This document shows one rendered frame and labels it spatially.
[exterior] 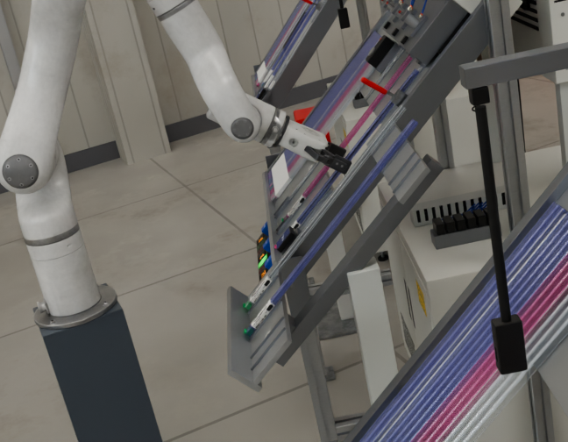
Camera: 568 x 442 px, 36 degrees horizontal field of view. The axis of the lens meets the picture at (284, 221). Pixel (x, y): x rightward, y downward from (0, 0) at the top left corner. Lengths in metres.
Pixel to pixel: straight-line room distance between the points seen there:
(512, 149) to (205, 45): 0.67
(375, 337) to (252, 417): 1.16
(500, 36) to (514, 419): 0.92
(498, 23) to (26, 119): 0.96
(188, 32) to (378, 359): 0.75
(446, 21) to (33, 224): 0.96
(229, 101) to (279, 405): 1.27
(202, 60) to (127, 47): 3.88
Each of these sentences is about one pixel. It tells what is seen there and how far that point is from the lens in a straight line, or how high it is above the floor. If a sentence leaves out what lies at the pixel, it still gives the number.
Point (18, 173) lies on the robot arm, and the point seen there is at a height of 1.06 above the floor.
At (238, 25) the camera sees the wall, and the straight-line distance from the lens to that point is 6.16.
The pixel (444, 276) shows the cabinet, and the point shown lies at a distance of 1.97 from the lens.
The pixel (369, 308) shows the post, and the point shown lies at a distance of 1.62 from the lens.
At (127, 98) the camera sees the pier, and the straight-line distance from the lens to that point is 5.72.
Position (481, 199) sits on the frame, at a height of 0.66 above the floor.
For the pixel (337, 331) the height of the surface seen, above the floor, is 0.01.
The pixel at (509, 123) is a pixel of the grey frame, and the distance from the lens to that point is 1.84.
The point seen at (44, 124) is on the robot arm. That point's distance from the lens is 1.83.
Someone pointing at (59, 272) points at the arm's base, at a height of 0.82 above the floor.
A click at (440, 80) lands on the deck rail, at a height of 1.06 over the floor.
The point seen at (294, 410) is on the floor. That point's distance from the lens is 2.73.
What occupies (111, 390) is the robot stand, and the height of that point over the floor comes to 0.52.
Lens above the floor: 1.49
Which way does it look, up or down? 21 degrees down
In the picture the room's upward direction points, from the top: 12 degrees counter-clockwise
